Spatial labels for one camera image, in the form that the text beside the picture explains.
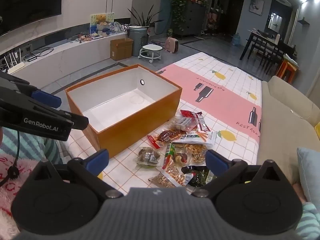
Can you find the dark red meat snack packet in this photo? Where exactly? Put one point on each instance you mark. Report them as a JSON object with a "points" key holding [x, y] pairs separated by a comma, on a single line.
{"points": [[170, 135]]}

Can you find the orange stool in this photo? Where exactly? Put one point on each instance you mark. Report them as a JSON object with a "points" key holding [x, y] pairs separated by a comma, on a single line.
{"points": [[287, 67]]}

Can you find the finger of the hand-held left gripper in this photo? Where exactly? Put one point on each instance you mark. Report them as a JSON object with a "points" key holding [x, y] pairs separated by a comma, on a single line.
{"points": [[46, 98], [78, 122]]}

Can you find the black wall shelf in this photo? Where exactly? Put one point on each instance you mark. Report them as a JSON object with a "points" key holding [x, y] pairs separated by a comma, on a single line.
{"points": [[303, 22]]}

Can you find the white TV console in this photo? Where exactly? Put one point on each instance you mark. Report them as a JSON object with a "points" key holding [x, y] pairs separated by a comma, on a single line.
{"points": [[75, 52]]}

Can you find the light blue pillow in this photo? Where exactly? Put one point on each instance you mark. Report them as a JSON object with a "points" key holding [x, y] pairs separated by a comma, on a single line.
{"points": [[310, 172]]}

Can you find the peanut snack packet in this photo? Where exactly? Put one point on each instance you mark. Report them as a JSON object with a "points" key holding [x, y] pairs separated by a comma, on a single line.
{"points": [[196, 152]]}

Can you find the toy clutter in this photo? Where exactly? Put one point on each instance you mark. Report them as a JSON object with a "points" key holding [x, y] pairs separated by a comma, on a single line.
{"points": [[108, 28]]}

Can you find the green nut packet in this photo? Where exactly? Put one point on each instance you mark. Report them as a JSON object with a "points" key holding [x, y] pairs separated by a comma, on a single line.
{"points": [[170, 155]]}

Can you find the beige sofa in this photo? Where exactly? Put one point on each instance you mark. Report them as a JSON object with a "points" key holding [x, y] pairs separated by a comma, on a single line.
{"points": [[280, 130]]}

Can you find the black television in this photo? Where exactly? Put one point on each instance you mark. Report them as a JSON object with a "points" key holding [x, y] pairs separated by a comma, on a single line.
{"points": [[25, 0]]}

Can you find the brown chestnut packet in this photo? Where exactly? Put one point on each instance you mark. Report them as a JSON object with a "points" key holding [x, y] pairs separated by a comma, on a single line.
{"points": [[147, 156]]}

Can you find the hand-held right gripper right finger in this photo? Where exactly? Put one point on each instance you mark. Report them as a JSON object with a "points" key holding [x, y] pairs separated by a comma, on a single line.
{"points": [[216, 163]]}

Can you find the printed lemon bottle tablecloth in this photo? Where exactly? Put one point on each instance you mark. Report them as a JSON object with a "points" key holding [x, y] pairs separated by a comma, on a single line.
{"points": [[225, 100]]}

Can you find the yellow pillow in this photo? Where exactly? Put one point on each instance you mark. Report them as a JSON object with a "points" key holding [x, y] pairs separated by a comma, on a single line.
{"points": [[317, 131]]}

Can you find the blue water jug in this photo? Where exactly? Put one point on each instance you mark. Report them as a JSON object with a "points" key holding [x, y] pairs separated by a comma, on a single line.
{"points": [[236, 40]]}

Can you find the dark dining chair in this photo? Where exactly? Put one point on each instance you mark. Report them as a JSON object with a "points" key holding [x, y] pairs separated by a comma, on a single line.
{"points": [[271, 52]]}

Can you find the white router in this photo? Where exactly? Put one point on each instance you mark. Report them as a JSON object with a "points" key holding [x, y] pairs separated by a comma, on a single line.
{"points": [[15, 67]]}

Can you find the dark dining table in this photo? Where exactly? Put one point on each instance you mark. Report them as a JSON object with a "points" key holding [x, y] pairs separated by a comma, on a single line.
{"points": [[260, 36]]}

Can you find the pink heater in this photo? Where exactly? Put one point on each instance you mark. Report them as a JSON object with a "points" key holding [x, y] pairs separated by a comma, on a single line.
{"points": [[172, 45]]}

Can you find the clear peanut packet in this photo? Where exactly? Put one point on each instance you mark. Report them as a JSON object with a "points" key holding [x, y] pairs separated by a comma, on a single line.
{"points": [[170, 172]]}

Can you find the clear white ball snack packet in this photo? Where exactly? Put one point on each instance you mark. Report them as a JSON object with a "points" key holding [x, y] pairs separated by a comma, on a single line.
{"points": [[182, 122]]}

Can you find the red striped stick snack packet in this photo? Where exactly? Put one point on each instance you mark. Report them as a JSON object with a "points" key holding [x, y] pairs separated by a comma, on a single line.
{"points": [[202, 123]]}

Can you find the grey dresser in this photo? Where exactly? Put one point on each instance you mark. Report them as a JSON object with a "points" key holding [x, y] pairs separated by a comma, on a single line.
{"points": [[192, 17]]}

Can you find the orange storage box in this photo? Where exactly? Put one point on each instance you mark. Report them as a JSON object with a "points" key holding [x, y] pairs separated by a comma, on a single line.
{"points": [[140, 130]]}

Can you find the trailing green plant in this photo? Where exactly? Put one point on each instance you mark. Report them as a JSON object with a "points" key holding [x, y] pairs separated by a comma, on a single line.
{"points": [[178, 2]]}

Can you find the grey trash can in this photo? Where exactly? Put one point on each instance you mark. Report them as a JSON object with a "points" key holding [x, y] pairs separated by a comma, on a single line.
{"points": [[137, 40]]}

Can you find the framed wall picture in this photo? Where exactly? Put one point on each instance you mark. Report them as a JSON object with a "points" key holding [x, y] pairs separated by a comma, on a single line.
{"points": [[257, 5]]}

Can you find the pink fluffy blanket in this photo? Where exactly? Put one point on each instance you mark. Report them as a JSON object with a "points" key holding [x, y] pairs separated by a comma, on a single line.
{"points": [[15, 205]]}

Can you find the white packet orange sticks print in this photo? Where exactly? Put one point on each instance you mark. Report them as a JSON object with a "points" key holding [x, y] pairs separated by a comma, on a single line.
{"points": [[202, 137]]}

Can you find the person's right leg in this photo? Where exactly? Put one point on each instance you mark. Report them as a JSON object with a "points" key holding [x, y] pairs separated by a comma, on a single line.
{"points": [[311, 220]]}

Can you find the dark green seaweed packet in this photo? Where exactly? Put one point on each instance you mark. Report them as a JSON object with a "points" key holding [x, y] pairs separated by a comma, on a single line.
{"points": [[197, 177]]}

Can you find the long-leaf potted plant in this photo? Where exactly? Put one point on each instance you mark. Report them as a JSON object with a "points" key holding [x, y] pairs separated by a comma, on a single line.
{"points": [[143, 17]]}

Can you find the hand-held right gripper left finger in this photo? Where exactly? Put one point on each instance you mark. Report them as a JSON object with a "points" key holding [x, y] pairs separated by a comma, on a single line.
{"points": [[100, 158]]}

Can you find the teddy bear picture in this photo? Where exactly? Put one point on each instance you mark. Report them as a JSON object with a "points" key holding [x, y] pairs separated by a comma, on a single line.
{"points": [[101, 18]]}

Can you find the white rolling stool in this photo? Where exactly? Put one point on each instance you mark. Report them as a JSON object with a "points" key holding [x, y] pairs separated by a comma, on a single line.
{"points": [[150, 48]]}

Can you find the cardboard box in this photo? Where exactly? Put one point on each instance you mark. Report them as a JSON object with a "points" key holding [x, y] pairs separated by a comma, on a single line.
{"points": [[121, 50]]}

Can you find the shelf rack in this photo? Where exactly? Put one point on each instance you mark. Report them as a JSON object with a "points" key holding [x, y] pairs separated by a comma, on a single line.
{"points": [[215, 17]]}

